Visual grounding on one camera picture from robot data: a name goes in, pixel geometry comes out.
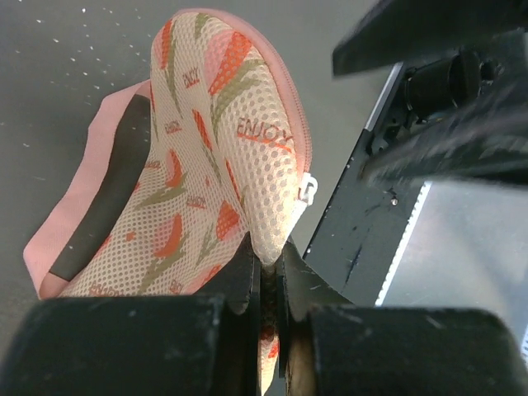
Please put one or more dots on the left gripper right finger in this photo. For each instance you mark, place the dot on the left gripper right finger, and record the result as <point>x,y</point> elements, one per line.
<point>329,346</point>

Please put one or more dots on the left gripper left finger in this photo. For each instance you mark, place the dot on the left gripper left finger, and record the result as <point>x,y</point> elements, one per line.
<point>200,344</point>

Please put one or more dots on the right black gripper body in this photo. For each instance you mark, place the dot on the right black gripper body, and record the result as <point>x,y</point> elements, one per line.
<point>458,107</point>

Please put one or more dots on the floral mesh laundry bag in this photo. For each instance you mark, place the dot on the floral mesh laundry bag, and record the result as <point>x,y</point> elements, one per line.
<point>178,170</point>

